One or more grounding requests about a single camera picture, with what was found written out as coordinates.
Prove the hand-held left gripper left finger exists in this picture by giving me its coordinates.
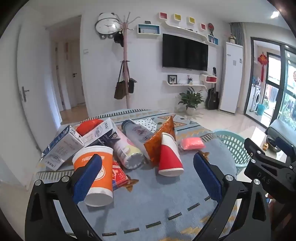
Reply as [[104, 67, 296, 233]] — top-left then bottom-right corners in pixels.
[[24, 153, 104, 241]]

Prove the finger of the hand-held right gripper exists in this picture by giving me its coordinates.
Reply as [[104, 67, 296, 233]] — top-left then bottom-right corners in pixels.
[[266, 136, 293, 153], [244, 138, 289, 168]]

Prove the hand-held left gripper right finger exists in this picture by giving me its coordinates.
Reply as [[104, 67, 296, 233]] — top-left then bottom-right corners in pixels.
[[192, 151, 272, 241]]

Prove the orange white paper cup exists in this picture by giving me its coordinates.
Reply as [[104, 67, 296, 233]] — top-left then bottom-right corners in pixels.
[[72, 146, 114, 207]]

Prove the teal plastic basket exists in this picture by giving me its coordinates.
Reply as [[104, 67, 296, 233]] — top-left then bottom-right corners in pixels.
[[214, 130, 251, 172]]

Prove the red cardboard pack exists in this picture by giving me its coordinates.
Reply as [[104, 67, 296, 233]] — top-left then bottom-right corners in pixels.
[[112, 161, 129, 189]]

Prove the pink wrapped packet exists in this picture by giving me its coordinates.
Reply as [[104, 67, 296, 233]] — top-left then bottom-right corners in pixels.
[[180, 137, 206, 151]]

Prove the white blue carton box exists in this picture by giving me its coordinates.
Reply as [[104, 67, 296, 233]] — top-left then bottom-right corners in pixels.
[[41, 125, 84, 171]]

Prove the red white paper cup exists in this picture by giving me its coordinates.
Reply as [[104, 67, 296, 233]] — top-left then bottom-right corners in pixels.
[[158, 133, 184, 177]]

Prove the white and black carton box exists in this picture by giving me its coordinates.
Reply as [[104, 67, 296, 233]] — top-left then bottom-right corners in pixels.
[[82, 118, 121, 149]]

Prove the pink white cylindrical container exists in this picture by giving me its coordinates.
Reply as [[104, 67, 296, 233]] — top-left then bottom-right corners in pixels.
[[112, 128, 145, 169]]

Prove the blue patterned tablecloth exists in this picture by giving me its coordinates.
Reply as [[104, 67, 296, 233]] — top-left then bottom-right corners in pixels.
[[35, 109, 237, 241]]

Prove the white washing machine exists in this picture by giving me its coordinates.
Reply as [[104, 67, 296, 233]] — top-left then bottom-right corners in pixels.
[[251, 85, 263, 112]]

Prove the orange snack bag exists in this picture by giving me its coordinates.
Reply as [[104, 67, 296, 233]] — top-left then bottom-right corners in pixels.
[[144, 116, 176, 166]]

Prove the clear plastic bottle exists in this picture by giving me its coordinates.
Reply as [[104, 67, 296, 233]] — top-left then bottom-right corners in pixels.
[[121, 119, 155, 161]]

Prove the black guitar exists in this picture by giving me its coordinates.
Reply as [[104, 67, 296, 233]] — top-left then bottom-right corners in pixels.
[[206, 67, 220, 110]]

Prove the black framed glass door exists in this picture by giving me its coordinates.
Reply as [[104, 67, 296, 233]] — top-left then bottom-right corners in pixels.
[[245, 37, 296, 131]]

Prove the green potted plant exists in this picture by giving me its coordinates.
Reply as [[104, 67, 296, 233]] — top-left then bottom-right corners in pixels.
[[178, 87, 205, 115]]

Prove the white black dotted cloth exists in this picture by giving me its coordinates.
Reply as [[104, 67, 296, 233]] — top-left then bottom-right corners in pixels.
[[134, 117, 158, 135]]

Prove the white floor air conditioner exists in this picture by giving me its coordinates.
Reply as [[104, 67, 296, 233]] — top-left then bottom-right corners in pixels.
[[219, 42, 244, 114]]

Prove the red knot ornament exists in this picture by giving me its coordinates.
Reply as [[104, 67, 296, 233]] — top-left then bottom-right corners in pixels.
[[258, 53, 267, 81]]

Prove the brown tote bag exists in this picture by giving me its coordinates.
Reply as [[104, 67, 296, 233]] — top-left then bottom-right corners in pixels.
[[114, 61, 127, 100]]

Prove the small black bag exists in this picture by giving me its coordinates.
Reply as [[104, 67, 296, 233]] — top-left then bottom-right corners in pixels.
[[127, 62, 137, 94]]

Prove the white hallway door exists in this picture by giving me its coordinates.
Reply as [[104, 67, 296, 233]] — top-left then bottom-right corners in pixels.
[[69, 39, 86, 105]]

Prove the pink coat rack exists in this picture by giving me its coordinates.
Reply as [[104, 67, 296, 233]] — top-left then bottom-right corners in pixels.
[[113, 11, 141, 109]]

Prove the grey curtain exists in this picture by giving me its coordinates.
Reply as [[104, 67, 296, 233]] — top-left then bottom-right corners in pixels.
[[230, 22, 245, 45]]

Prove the black cap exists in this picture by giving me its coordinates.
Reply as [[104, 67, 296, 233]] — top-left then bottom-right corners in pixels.
[[114, 30, 124, 47]]

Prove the white blue box shelf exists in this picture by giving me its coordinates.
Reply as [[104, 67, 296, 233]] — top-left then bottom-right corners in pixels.
[[137, 24, 161, 36]]

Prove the white curved wall shelf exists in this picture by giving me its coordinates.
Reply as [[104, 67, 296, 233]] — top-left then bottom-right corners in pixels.
[[163, 74, 218, 88]]

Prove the white door with handle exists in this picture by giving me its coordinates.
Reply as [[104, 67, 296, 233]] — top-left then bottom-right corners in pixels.
[[17, 23, 63, 151]]

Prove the black wall television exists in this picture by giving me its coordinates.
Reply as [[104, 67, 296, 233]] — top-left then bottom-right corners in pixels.
[[162, 34, 208, 72]]

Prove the white wavy wall shelf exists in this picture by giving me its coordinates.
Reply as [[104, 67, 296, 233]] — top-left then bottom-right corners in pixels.
[[159, 11, 219, 45]]

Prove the white round wall clock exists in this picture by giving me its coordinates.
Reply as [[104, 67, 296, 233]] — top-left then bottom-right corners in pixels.
[[95, 13, 121, 40]]

